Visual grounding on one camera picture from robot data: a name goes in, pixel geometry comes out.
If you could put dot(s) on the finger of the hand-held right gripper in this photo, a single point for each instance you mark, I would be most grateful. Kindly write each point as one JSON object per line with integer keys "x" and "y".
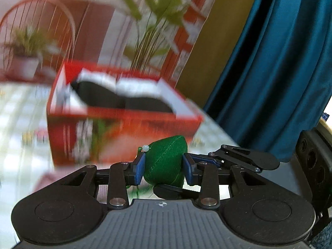
{"x": 171, "y": 192}
{"x": 219, "y": 158}

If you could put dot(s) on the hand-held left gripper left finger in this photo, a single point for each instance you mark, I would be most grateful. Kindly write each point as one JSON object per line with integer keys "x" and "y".
{"x": 140, "y": 170}

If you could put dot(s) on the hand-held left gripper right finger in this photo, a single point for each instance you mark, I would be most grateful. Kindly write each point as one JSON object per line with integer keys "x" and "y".
{"x": 187, "y": 171}

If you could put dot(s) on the green embroidered pouch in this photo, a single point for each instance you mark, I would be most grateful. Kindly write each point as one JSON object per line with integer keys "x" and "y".
{"x": 163, "y": 160}

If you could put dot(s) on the red cardboard box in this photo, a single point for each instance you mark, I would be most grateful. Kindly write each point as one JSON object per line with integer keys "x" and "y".
{"x": 116, "y": 127}

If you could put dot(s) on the black cloth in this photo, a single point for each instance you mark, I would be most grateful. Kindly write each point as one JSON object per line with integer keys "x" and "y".
{"x": 103, "y": 96}

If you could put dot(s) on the person's blue clothing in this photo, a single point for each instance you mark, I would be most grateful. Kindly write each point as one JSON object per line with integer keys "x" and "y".
{"x": 324, "y": 238}

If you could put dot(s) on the teal curtain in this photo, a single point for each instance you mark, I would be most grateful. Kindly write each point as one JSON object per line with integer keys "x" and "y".
{"x": 272, "y": 70}

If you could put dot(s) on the green checked rabbit tablecloth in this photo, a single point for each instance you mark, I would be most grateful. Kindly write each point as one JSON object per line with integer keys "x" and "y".
{"x": 18, "y": 134}

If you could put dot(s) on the printed room scene backdrop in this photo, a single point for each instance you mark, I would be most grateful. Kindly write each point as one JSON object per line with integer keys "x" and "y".
{"x": 90, "y": 31}

